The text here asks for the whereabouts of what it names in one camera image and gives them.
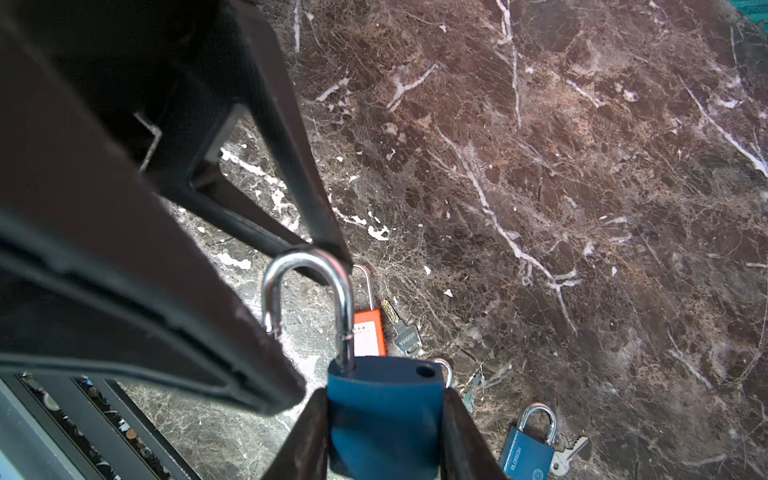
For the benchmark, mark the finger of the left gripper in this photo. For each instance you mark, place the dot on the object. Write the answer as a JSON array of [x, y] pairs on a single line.
[[233, 148], [97, 279]]

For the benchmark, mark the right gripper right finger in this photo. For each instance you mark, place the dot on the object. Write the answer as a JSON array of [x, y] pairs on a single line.
[[464, 454]]

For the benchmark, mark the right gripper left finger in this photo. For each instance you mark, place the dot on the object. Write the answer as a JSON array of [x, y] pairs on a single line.
[[304, 454]]

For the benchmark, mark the black headed key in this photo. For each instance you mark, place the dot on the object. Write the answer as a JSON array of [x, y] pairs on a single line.
[[407, 338]]

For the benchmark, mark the red safety padlock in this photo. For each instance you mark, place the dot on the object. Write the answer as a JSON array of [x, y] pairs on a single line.
[[369, 337]]

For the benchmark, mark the blue padlock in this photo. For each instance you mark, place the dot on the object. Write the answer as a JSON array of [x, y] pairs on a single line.
[[523, 457], [384, 412]]

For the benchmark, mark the silver key of blue padlock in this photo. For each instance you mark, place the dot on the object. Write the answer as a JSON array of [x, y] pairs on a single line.
[[561, 461]]

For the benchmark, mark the black mounting rail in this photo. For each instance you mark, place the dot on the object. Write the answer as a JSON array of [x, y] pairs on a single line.
[[75, 427]]

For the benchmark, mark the black padlock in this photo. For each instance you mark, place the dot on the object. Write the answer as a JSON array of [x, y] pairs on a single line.
[[447, 370]]

